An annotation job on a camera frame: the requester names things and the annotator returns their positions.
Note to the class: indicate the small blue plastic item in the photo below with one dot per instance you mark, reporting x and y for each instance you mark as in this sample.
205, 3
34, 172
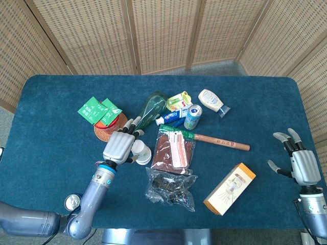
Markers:
178, 123

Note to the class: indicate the packaged brown cloth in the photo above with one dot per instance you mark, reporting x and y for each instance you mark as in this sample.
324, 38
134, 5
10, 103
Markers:
163, 153

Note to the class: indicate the white blue toothpaste tube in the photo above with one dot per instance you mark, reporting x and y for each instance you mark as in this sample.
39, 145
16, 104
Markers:
173, 116

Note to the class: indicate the cream squeeze sauce bottle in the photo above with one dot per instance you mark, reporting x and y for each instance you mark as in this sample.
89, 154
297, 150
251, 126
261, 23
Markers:
210, 99

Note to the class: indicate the dark blue drink can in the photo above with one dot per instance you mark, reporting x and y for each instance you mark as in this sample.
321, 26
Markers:
71, 201

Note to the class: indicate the orange white cardboard box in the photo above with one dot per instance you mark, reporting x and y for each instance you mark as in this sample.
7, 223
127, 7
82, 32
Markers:
230, 189

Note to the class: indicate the light green drink can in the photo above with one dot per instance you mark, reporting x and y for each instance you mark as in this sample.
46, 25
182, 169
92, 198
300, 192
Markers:
191, 120

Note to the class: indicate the yellow green snack packet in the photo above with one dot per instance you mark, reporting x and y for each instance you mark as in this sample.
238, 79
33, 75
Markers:
177, 100

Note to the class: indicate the woven bamboo screen panel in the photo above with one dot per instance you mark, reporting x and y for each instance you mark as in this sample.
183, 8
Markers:
314, 89
89, 38
20, 51
163, 33
281, 38
224, 30

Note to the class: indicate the woven rattan coaster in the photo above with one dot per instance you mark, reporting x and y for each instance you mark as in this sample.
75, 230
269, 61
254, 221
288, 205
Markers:
102, 134

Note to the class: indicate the wooden stick with green sleeve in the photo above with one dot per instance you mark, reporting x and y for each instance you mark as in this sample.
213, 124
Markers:
222, 143

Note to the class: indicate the blue felt table cloth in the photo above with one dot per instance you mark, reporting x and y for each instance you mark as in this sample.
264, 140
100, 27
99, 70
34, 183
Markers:
51, 102

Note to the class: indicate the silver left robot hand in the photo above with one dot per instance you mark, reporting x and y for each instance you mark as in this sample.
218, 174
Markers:
118, 145

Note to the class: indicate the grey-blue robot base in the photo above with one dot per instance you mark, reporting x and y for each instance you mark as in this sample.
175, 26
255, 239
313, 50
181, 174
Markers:
153, 237

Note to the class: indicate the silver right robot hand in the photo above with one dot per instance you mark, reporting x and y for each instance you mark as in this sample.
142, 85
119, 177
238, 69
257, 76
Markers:
306, 166

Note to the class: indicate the red plastic cup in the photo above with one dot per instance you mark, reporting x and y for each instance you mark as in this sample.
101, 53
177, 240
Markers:
112, 126

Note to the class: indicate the green tea sachet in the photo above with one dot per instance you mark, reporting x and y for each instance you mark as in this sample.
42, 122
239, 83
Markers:
90, 109
110, 113

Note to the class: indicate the clear bag with dark contents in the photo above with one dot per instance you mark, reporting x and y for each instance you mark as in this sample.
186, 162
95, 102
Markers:
168, 189

